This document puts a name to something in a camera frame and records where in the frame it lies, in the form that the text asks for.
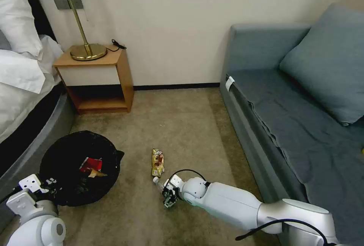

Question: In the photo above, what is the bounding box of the grey bed frame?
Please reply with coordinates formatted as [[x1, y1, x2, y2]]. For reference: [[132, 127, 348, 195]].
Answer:
[[0, 91, 76, 221]]

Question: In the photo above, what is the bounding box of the grey-blue sofa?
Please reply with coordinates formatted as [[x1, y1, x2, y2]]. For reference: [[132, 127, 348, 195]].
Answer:
[[219, 23, 364, 246]]

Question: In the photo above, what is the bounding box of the blue sofa cushion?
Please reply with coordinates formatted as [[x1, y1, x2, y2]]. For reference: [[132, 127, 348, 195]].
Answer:
[[278, 3, 364, 127]]

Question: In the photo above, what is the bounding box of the black skirting board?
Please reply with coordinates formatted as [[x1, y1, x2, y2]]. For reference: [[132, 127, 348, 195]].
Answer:
[[133, 82, 221, 91]]

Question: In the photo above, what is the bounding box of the grey wall socket panel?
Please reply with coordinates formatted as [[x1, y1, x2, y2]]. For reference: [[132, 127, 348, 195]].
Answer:
[[54, 0, 85, 11]]

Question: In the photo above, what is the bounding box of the white duvet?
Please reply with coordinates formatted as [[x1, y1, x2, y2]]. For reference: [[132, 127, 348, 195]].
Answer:
[[0, 33, 65, 145]]

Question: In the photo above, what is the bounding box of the clear plastic bottle white cap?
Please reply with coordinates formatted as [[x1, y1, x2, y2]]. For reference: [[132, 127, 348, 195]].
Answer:
[[152, 177, 166, 191]]

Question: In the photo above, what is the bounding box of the wooden nightstand white drawer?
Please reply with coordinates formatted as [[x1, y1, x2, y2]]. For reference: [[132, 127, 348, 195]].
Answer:
[[53, 44, 135, 115]]

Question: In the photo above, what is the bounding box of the red snack wrapper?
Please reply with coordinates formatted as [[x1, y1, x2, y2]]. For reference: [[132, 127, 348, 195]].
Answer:
[[78, 157, 104, 174]]

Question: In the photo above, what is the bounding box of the black headboard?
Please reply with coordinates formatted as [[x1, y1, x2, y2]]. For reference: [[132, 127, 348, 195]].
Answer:
[[28, 0, 58, 44]]

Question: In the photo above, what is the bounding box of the gold snack wrapper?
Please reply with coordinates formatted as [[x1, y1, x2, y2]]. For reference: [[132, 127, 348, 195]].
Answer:
[[151, 148, 166, 177]]

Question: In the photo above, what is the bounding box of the white pillow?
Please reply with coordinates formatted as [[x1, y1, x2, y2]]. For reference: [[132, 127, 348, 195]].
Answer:
[[0, 0, 44, 56]]

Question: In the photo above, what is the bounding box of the black elbow cable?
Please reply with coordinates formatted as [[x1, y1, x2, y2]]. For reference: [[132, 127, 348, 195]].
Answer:
[[235, 218, 286, 241]]

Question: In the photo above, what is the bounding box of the black lamp cord with switch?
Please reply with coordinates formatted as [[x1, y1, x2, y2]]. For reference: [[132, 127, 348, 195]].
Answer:
[[105, 39, 127, 53]]

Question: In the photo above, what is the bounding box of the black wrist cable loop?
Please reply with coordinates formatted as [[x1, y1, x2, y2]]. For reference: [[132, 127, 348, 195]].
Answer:
[[166, 169, 207, 189]]

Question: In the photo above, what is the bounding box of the brown crumpled paper scrap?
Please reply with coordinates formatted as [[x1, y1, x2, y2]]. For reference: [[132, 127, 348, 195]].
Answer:
[[88, 168, 108, 178]]

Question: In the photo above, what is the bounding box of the black trash bin with bag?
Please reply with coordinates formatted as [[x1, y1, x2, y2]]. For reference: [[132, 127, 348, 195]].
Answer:
[[39, 129, 125, 207]]

